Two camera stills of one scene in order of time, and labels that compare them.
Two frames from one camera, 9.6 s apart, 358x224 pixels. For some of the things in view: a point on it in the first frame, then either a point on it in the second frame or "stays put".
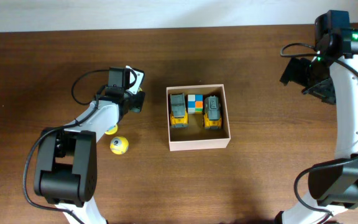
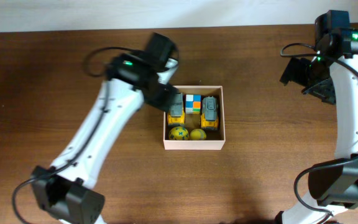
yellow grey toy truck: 212,118 stays put
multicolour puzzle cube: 195,104 stays put
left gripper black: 140,103 to 162,99
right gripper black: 295,73 stays put
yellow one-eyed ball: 119,145 to 197,134
